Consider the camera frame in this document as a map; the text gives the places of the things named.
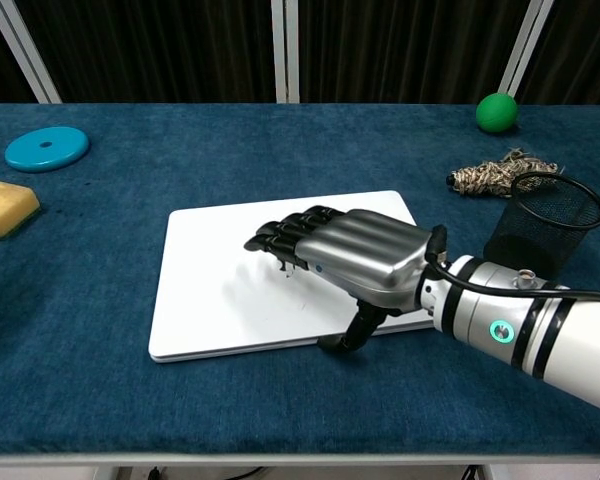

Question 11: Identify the white frame post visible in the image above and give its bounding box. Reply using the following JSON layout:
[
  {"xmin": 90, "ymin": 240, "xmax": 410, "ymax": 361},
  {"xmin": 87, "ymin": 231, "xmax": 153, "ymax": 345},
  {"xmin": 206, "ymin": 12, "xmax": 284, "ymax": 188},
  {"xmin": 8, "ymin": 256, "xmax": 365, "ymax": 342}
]
[
  {"xmin": 0, "ymin": 0, "xmax": 63, "ymax": 105},
  {"xmin": 271, "ymin": 0, "xmax": 301, "ymax": 105},
  {"xmin": 497, "ymin": 0, "xmax": 556, "ymax": 109}
]

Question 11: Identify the silver laptop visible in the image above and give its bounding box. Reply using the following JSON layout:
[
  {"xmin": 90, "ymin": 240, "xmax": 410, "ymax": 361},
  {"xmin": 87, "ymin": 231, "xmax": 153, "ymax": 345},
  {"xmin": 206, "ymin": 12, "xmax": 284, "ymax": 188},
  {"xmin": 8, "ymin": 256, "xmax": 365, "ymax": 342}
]
[{"xmin": 147, "ymin": 189, "xmax": 437, "ymax": 365}]

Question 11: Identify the blue tablecloth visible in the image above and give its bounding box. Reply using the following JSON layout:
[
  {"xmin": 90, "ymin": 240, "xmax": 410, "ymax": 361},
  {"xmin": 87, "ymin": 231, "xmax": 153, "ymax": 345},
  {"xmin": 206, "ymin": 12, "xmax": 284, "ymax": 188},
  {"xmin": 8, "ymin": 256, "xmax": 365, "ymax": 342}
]
[{"xmin": 0, "ymin": 103, "xmax": 600, "ymax": 456}]

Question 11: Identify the blue round disc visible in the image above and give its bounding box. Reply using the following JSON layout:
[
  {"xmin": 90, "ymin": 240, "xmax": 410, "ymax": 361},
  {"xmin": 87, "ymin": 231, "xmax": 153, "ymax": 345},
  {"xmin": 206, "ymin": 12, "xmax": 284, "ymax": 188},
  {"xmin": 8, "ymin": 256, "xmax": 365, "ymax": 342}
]
[{"xmin": 4, "ymin": 126, "xmax": 91, "ymax": 174}]

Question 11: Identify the black mesh pen holder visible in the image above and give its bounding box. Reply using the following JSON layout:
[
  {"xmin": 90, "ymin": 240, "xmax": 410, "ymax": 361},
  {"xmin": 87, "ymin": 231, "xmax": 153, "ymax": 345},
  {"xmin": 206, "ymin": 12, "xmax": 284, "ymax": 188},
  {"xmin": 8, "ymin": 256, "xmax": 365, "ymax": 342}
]
[{"xmin": 482, "ymin": 171, "xmax": 600, "ymax": 280}]

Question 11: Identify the green ball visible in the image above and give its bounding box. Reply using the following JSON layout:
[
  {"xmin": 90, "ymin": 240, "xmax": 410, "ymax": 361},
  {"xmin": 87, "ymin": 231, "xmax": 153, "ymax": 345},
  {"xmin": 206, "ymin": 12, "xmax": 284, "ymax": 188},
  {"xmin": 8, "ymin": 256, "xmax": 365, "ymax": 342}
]
[{"xmin": 475, "ymin": 91, "xmax": 520, "ymax": 134}]

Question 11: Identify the black curtain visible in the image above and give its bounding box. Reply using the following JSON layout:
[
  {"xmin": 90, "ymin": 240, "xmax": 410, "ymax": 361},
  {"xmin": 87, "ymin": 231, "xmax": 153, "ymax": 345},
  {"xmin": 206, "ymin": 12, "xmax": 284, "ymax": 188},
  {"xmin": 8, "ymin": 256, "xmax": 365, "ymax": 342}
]
[{"xmin": 0, "ymin": 0, "xmax": 600, "ymax": 106}]

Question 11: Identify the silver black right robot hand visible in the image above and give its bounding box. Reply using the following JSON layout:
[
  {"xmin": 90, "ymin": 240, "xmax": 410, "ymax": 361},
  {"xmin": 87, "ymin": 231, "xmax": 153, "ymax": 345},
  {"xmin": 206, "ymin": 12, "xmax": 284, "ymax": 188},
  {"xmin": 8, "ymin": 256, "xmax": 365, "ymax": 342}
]
[{"xmin": 243, "ymin": 203, "xmax": 449, "ymax": 354}]

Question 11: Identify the braided straw rope bundle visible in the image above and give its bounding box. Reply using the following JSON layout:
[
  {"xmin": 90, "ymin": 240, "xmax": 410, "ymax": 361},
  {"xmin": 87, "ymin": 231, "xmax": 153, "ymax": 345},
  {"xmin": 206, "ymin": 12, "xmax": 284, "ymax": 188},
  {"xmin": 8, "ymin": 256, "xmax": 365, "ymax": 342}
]
[{"xmin": 447, "ymin": 146, "xmax": 560, "ymax": 200}]

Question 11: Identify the black cable under table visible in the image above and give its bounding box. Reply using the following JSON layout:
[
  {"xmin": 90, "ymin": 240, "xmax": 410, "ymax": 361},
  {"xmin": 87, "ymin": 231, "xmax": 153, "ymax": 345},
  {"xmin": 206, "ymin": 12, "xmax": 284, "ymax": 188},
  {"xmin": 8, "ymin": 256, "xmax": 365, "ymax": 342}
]
[{"xmin": 148, "ymin": 464, "xmax": 267, "ymax": 480}]

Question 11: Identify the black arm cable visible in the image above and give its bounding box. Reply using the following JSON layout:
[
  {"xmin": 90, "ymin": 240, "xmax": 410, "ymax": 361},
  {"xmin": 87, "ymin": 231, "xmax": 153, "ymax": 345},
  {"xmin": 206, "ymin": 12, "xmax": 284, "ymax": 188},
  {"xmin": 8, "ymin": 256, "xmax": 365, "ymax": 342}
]
[{"xmin": 426, "ymin": 224, "xmax": 600, "ymax": 480}]

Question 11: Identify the yellow sponge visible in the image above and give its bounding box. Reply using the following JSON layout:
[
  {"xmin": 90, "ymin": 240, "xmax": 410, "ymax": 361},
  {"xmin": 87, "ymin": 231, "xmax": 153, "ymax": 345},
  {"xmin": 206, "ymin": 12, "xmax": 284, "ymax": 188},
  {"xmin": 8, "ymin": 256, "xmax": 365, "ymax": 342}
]
[{"xmin": 0, "ymin": 177, "xmax": 42, "ymax": 240}]

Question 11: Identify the white table frame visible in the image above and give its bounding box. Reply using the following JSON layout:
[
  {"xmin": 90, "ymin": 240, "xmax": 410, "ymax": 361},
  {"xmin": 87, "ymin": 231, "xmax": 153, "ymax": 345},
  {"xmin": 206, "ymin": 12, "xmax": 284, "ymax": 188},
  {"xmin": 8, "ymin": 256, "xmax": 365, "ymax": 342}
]
[{"xmin": 0, "ymin": 451, "xmax": 600, "ymax": 480}]

